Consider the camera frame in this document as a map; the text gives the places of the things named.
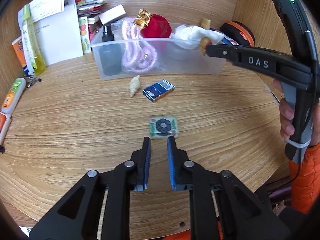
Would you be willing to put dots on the blue card box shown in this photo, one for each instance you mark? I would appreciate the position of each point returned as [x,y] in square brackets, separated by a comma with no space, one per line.
[158,90]

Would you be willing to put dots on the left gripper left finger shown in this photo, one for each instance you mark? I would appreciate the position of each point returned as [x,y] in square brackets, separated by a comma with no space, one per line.
[142,159]

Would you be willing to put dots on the colourful embroidered charm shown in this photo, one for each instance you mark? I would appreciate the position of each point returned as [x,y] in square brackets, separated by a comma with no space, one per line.
[204,42]

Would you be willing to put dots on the white small box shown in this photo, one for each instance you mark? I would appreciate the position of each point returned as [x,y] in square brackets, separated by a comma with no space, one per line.
[112,14]

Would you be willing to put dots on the metal nail clipper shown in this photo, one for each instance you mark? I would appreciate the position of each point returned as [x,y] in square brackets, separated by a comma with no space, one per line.
[31,80]

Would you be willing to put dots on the white paper bag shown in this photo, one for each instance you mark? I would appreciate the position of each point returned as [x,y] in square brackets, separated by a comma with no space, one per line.
[57,29]

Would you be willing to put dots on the beige seashell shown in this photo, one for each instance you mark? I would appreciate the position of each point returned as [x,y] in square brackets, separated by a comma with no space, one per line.
[134,86]

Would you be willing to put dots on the stack of books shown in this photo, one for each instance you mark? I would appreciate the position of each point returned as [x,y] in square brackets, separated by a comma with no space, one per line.
[89,10]

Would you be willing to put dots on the orange tube box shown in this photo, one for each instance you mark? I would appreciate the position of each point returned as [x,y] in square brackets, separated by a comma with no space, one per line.
[18,49]

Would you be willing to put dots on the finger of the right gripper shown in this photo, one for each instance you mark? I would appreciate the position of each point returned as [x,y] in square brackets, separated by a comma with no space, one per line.
[223,51]

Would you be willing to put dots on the white drawstring pouch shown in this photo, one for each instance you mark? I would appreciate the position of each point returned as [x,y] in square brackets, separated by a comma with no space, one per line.
[189,37]

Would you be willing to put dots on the orange marker pen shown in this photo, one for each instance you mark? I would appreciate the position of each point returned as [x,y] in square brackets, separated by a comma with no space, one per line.
[5,124]

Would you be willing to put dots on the white green orange tube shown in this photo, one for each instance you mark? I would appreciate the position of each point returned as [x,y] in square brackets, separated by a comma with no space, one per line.
[13,96]

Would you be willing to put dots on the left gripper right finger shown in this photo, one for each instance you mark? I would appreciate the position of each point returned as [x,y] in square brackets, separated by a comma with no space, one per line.
[180,176]

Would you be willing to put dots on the yellow green spray bottle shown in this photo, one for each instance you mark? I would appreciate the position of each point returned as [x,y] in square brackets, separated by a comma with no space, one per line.
[34,59]

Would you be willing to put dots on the dark green spray bottle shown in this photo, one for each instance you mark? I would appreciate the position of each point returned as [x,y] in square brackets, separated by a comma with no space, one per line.
[110,53]

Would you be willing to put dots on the person's right hand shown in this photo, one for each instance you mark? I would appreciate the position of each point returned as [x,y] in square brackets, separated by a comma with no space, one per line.
[286,114]

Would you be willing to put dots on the yellow sunscreen bottle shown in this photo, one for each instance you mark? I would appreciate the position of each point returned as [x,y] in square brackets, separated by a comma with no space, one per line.
[205,24]

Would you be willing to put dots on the black orange round case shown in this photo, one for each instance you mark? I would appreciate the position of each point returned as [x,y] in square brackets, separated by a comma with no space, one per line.
[239,33]

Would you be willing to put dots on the floral square tile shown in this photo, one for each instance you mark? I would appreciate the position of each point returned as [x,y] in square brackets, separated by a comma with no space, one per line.
[163,126]

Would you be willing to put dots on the clear plastic storage bin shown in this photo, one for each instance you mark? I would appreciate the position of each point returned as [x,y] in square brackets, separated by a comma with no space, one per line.
[152,56]

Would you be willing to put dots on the fruit pattern box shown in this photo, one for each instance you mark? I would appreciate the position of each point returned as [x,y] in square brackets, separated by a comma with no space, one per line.
[84,34]

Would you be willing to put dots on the red velvet pouch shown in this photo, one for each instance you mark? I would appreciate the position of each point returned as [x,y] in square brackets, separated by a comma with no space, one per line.
[152,25]

